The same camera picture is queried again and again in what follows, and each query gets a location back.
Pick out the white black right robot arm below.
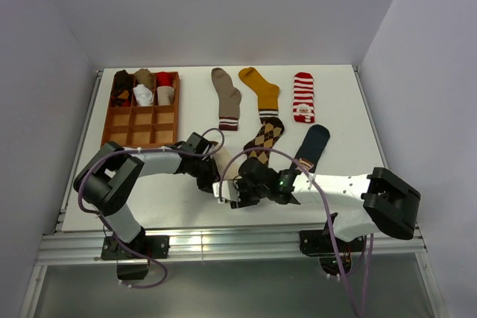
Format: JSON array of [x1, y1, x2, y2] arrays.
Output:
[[217, 158, 421, 251]]

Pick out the red white striped sock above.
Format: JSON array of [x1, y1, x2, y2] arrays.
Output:
[[292, 72, 315, 124]]

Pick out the wooden compartment tray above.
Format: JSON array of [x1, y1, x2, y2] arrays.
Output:
[[101, 71, 180, 148]]

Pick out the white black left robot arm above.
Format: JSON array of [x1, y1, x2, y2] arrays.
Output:
[[73, 133, 220, 258]]

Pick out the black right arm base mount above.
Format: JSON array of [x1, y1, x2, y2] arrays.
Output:
[[299, 229, 367, 277]]

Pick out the brown argyle sock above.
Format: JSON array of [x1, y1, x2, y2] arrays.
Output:
[[243, 117, 285, 166]]

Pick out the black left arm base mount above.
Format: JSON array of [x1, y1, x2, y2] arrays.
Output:
[[100, 235, 169, 283]]

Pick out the rolled cream socks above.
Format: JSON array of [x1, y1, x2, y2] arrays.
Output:
[[157, 86, 175, 106]]

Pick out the navy blue sock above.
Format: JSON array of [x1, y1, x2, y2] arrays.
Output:
[[294, 124, 330, 174]]

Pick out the mustard yellow sock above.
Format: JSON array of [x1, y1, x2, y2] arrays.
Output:
[[238, 67, 279, 119]]

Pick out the aluminium frame rail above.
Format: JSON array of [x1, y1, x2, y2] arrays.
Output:
[[35, 220, 428, 267]]

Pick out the rolled taupe socks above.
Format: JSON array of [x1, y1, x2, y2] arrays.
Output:
[[134, 69, 156, 89]]

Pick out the rolled dark argyle socks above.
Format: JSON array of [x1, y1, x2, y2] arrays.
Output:
[[110, 70, 134, 107]]

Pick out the rolled red socks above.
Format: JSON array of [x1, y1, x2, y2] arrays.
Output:
[[156, 71, 174, 87]]

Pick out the taupe sock with striped cuff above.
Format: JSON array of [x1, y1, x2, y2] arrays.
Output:
[[211, 68, 241, 131]]

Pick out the rolled white socks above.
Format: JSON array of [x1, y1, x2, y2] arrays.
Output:
[[133, 83, 154, 106]]

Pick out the cream brown striped sock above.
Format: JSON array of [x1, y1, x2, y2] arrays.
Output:
[[213, 147, 235, 181]]

